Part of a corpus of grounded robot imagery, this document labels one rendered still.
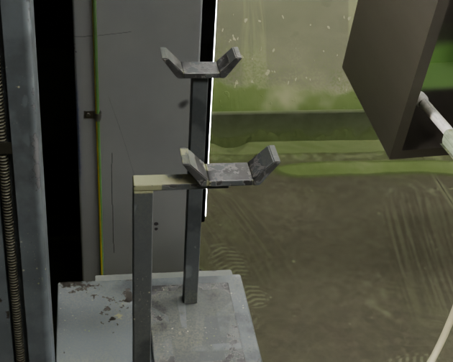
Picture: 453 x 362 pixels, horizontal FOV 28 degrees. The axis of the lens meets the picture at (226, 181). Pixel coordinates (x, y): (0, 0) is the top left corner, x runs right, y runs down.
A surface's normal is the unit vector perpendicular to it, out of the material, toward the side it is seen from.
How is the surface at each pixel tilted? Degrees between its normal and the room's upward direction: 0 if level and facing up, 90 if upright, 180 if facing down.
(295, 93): 57
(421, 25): 90
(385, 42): 90
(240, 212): 0
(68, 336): 0
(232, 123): 91
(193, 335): 0
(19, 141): 90
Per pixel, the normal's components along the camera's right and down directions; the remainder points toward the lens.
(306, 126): 0.15, 0.53
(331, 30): 0.14, -0.01
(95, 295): 0.06, -0.85
